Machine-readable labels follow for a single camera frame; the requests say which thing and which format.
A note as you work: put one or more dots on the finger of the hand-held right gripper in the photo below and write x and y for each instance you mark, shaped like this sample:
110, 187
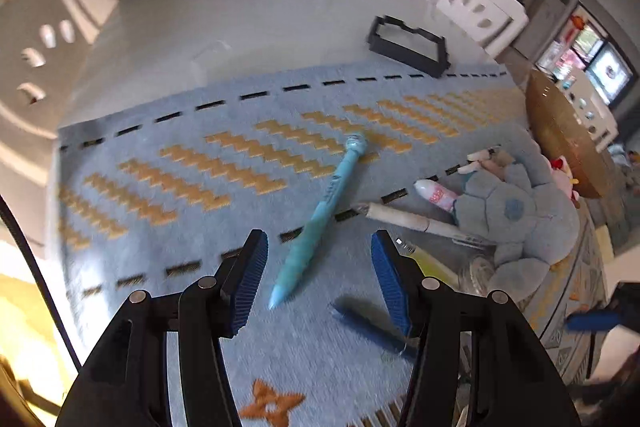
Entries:
595, 321

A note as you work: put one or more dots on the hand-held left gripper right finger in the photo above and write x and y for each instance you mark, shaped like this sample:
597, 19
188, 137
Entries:
395, 287

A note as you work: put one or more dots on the slim silver pen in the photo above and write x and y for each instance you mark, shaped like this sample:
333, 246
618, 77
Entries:
405, 245

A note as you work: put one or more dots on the black plastic frame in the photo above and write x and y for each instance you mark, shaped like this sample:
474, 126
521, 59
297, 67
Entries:
400, 57

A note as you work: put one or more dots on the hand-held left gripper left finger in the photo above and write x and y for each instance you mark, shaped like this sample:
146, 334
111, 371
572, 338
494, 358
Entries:
245, 287

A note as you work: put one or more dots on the small pink white tube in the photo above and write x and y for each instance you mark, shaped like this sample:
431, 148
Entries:
435, 194

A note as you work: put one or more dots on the blue plush toy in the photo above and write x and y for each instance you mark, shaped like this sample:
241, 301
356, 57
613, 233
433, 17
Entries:
520, 217

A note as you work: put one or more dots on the yellow-green tube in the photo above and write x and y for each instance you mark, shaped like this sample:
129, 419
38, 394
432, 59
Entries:
435, 264

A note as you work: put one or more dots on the white cat plush toy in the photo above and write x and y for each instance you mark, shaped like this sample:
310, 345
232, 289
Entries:
565, 174

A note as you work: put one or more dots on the teal pen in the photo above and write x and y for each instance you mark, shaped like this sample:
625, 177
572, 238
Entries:
310, 242

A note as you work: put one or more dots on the white desktop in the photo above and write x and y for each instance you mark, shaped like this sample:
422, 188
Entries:
250, 22

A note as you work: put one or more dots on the dark blue pen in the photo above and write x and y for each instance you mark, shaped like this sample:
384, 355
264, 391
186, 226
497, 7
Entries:
365, 324

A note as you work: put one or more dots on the white pen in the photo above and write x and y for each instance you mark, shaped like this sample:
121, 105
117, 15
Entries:
410, 219

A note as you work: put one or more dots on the blue patterned table mat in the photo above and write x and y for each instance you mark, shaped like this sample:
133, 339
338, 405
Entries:
175, 237

